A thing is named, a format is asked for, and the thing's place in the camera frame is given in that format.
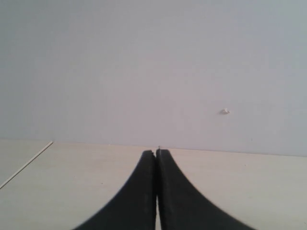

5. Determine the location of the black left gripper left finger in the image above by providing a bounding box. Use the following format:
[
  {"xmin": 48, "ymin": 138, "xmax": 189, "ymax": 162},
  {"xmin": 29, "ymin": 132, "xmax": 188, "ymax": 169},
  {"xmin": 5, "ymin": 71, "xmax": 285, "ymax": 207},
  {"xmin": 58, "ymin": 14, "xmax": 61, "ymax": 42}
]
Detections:
[{"xmin": 76, "ymin": 150, "xmax": 156, "ymax": 230}]

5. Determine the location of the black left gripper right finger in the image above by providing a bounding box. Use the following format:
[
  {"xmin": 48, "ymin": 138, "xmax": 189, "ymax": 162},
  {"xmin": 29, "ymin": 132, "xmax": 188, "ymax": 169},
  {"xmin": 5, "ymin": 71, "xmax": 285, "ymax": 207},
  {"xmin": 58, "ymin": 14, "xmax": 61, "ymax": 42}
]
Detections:
[{"xmin": 156, "ymin": 149, "xmax": 253, "ymax": 230}]

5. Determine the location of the white wall hook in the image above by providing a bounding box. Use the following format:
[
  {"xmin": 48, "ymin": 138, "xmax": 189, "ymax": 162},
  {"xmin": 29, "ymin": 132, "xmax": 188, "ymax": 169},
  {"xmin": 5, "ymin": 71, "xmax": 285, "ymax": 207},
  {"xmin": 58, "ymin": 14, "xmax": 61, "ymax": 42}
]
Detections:
[{"xmin": 219, "ymin": 108, "xmax": 230, "ymax": 115}]

